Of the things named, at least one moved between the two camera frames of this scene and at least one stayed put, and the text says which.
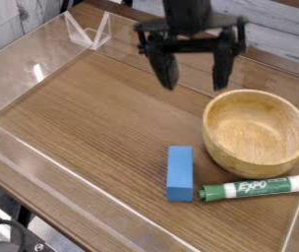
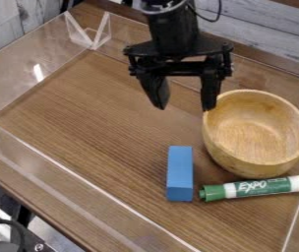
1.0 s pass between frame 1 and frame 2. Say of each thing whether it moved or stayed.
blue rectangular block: stayed
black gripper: moved
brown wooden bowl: stayed
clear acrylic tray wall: stayed
